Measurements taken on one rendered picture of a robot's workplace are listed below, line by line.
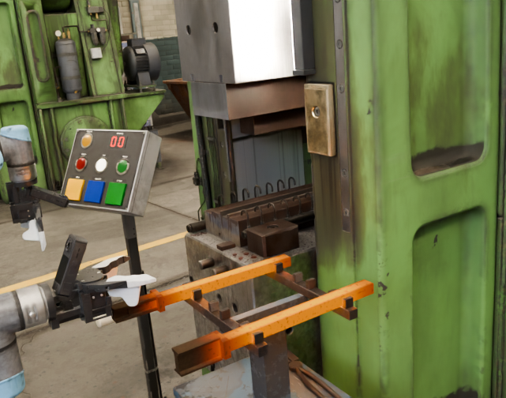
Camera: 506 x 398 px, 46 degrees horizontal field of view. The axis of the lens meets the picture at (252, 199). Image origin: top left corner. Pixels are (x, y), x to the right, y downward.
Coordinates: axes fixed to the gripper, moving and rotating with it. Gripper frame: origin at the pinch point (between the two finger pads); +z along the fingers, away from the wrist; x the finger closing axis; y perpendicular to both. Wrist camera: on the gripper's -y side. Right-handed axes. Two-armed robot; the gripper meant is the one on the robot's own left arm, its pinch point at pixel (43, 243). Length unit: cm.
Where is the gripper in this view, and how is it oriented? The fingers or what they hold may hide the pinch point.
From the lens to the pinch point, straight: 187.4
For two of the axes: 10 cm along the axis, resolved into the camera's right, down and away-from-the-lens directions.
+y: -9.2, 1.8, -3.5
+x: 3.9, 2.2, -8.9
